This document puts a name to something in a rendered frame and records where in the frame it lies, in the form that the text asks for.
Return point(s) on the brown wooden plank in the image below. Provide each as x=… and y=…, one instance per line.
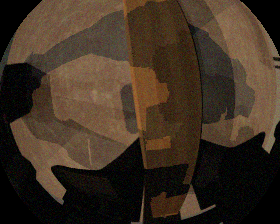
x=166, y=85

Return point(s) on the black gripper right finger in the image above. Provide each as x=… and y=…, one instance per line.
x=216, y=166

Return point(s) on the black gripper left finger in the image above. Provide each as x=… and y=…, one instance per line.
x=122, y=181

